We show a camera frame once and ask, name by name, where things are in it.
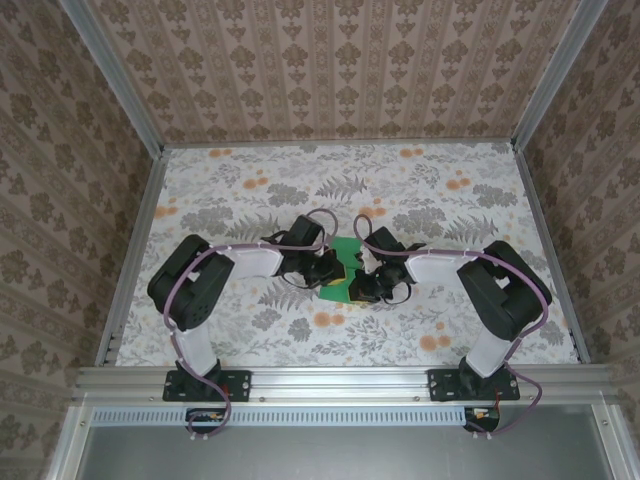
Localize green square paper sheet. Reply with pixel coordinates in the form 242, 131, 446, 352
317, 237, 364, 305

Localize floral printed tablecloth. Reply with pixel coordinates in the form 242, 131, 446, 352
107, 142, 581, 369

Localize grey metal panel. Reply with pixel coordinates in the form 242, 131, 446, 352
77, 424, 614, 480

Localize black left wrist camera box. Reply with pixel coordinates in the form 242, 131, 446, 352
289, 214, 327, 250

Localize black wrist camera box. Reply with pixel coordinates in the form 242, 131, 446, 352
366, 226, 407, 256
289, 214, 327, 250

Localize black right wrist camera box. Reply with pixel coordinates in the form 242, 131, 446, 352
366, 226, 407, 256

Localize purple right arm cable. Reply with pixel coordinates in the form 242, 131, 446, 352
353, 213, 550, 436

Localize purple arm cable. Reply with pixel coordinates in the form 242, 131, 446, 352
353, 213, 550, 436
164, 208, 337, 444

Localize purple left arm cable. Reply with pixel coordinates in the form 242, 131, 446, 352
164, 208, 337, 444

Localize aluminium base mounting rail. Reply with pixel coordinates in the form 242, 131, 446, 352
72, 363, 621, 404

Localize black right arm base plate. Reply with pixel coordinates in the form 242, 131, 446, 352
428, 368, 521, 403

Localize grey slotted cable duct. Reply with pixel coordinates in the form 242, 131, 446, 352
92, 405, 504, 427

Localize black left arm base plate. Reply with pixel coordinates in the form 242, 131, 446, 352
163, 368, 254, 403

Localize aluminium table side rail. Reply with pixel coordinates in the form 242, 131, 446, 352
512, 144, 591, 364
94, 147, 169, 369

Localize aluminium frame post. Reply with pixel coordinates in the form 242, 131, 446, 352
512, 0, 601, 149
62, 0, 166, 156

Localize aluminium lower frame bar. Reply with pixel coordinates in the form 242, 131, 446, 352
591, 402, 640, 480
46, 403, 96, 480

